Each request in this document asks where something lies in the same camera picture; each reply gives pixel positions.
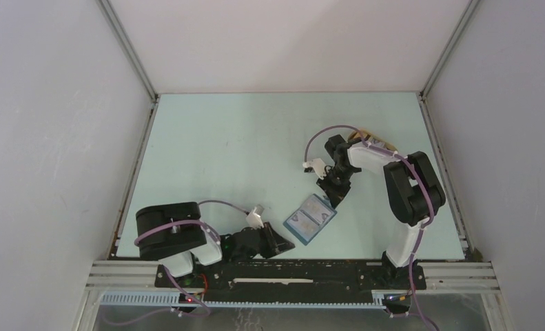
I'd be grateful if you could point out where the blue card holder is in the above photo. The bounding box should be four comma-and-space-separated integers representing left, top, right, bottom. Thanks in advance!
283, 194, 337, 245

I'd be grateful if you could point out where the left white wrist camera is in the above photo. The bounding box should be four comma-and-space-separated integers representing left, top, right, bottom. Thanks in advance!
246, 205, 264, 229

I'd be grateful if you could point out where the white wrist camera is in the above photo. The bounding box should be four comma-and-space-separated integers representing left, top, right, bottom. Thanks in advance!
246, 205, 264, 229
302, 158, 328, 179

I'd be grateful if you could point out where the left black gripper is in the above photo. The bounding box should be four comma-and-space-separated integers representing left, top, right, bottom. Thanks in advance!
232, 221, 295, 262

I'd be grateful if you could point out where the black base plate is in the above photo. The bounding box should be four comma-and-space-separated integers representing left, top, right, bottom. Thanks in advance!
154, 259, 426, 303

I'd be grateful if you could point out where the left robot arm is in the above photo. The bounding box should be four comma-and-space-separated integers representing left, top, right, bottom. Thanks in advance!
134, 199, 296, 288

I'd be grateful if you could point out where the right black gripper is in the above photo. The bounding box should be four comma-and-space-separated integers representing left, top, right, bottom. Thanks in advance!
316, 165, 356, 209

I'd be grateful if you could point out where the silver VIP card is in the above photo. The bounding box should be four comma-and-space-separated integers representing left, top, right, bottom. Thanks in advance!
286, 212, 318, 242

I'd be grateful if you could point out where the grey cable duct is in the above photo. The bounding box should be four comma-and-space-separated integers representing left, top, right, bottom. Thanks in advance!
100, 291, 384, 309

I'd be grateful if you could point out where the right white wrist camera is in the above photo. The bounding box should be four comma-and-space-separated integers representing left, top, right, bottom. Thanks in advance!
302, 158, 328, 179

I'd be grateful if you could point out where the beige oval tray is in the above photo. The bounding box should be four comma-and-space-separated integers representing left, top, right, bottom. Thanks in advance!
347, 129, 398, 152

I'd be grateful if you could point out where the white card with stripe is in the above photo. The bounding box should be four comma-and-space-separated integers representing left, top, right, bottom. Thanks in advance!
302, 195, 336, 225

